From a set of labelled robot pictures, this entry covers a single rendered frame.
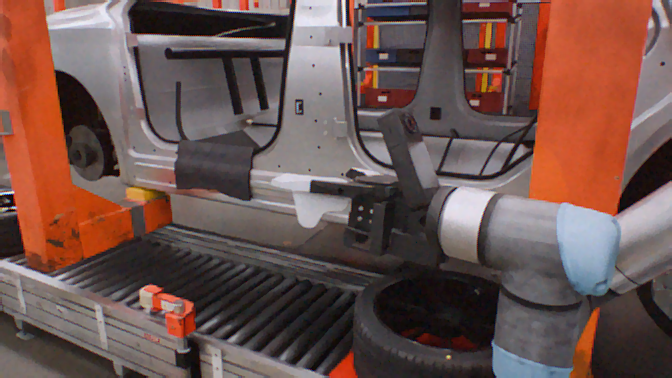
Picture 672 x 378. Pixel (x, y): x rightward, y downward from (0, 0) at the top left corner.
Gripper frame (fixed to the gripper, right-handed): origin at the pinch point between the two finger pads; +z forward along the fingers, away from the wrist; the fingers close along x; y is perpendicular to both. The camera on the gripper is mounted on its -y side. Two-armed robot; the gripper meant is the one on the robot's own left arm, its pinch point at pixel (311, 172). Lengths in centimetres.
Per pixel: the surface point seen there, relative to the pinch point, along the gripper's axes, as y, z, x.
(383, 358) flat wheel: 68, 28, 74
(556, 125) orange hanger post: -9, -17, 51
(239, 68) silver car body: -27, 193, 150
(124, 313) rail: 80, 130, 43
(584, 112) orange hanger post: -12, -22, 51
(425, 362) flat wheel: 64, 14, 75
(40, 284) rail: 83, 186, 33
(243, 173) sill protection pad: 22, 109, 84
